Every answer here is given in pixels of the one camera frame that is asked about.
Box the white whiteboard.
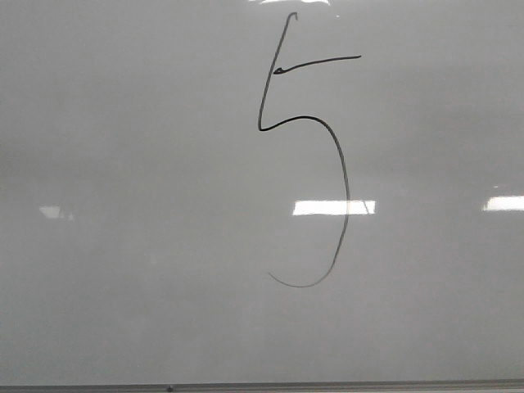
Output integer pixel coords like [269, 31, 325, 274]
[1, 1, 523, 385]

